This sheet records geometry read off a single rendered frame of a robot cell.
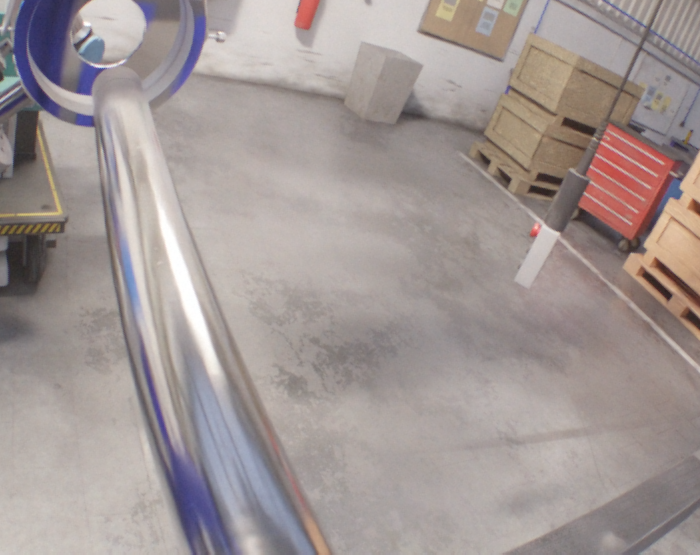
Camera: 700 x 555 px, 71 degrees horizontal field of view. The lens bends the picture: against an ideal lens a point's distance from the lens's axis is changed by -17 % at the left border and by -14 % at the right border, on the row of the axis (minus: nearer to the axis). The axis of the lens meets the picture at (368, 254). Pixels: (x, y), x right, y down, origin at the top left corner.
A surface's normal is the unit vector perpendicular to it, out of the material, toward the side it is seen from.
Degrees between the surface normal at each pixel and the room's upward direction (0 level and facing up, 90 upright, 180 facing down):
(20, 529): 0
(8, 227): 90
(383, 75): 93
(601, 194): 90
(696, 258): 90
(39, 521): 0
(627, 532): 0
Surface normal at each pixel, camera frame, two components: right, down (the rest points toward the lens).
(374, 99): 0.48, 0.61
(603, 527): 0.33, -0.82
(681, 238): -0.86, -0.07
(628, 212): -0.66, 0.15
